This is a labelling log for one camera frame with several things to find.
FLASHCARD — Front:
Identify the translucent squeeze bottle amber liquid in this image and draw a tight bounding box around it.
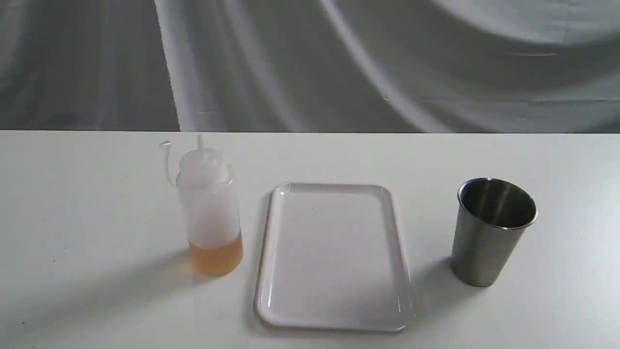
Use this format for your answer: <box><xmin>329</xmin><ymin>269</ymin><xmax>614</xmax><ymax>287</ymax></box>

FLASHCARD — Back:
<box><xmin>159</xmin><ymin>134</ymin><xmax>244</xmax><ymax>277</ymax></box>

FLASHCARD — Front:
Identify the stainless steel cup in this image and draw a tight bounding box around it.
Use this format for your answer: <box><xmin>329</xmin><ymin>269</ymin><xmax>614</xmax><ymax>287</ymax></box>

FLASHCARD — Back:
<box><xmin>450</xmin><ymin>177</ymin><xmax>538</xmax><ymax>287</ymax></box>

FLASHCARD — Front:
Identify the white rectangular plastic tray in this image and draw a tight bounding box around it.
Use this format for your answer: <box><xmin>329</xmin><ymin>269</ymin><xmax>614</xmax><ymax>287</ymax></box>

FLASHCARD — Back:
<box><xmin>254</xmin><ymin>182</ymin><xmax>418</xmax><ymax>332</ymax></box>

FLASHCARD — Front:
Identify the grey fabric backdrop curtain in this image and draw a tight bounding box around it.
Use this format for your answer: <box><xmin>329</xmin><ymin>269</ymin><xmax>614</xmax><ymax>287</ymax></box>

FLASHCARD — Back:
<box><xmin>0</xmin><ymin>0</ymin><xmax>620</xmax><ymax>133</ymax></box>

